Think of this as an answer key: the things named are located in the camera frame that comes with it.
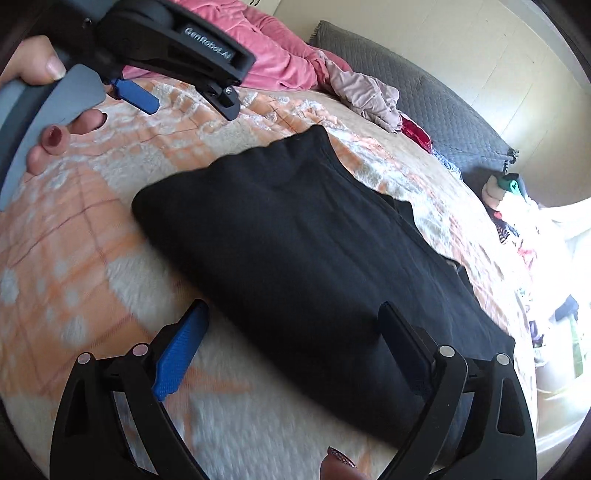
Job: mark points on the orange plaid fleece blanket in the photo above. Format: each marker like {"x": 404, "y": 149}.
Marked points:
{"x": 92, "y": 240}

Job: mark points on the person's right hand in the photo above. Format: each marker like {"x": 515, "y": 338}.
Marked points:
{"x": 341, "y": 466}

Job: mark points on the pink quilt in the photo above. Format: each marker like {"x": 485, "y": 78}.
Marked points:
{"x": 272, "y": 55}

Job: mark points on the person's left hand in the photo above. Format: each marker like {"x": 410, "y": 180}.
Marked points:
{"x": 32, "y": 60}

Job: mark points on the pile of mixed clothes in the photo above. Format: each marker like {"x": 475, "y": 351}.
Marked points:
{"x": 526, "y": 230}

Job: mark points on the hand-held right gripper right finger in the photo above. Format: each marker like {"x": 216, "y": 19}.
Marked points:
{"x": 406, "y": 341}

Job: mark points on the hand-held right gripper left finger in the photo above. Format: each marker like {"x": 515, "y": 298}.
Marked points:
{"x": 180, "y": 350}

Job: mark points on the mauve crumpled garment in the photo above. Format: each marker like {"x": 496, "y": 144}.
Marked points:
{"x": 364, "y": 94}

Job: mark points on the red garment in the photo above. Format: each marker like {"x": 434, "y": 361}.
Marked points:
{"x": 415, "y": 134}

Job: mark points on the black sweater with orange patch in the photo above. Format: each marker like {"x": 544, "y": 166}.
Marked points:
{"x": 300, "y": 258}

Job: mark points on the blue patterned cloth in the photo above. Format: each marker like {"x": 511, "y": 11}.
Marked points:
{"x": 450, "y": 164}

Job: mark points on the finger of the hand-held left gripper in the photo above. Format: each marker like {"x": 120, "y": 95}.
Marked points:
{"x": 138, "y": 96}
{"x": 224, "y": 104}

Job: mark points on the grey quilted headboard cushion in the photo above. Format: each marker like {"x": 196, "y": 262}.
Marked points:
{"x": 443, "y": 110}

